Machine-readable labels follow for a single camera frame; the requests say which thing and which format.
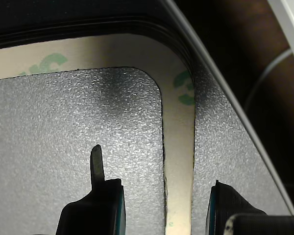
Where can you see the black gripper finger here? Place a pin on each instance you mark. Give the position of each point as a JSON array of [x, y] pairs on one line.
[[93, 215], [225, 203]]

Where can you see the gray foam mat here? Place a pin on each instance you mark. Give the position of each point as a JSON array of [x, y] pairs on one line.
[[63, 122]]

